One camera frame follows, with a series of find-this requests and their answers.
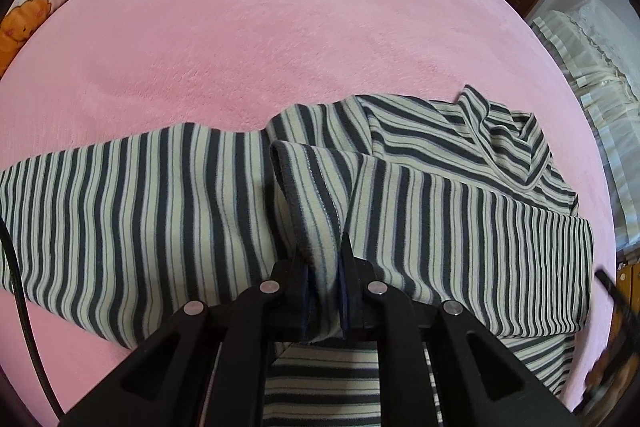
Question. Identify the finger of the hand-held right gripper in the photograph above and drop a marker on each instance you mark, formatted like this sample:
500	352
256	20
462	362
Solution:
611	294

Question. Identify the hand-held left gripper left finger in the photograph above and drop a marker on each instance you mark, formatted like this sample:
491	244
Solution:
306	302

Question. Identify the white lace furniture cover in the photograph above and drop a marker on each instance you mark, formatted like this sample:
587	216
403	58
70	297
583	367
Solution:
595	72

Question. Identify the grey striped shirt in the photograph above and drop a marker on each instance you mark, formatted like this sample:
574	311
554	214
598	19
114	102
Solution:
150	207

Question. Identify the pink plush blanket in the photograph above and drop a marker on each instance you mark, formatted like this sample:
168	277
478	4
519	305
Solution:
250	17

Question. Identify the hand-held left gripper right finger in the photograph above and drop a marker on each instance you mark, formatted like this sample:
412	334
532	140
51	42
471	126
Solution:
346	302

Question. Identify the yellow wooden cabinet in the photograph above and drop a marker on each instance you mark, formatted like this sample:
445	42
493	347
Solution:
630	282

